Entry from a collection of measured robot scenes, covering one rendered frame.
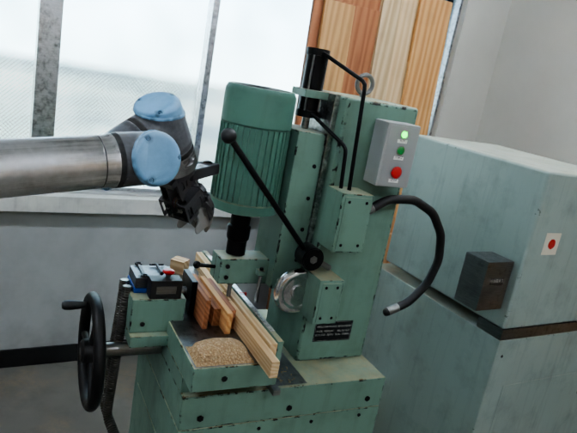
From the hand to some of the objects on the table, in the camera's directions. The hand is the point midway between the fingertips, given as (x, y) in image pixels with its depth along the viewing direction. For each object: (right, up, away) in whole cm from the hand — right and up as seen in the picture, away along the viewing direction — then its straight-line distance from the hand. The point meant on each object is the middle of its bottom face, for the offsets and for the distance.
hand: (202, 223), depth 137 cm
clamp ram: (-9, -22, +15) cm, 29 cm away
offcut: (-13, -15, +41) cm, 46 cm away
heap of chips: (+5, -30, -4) cm, 31 cm away
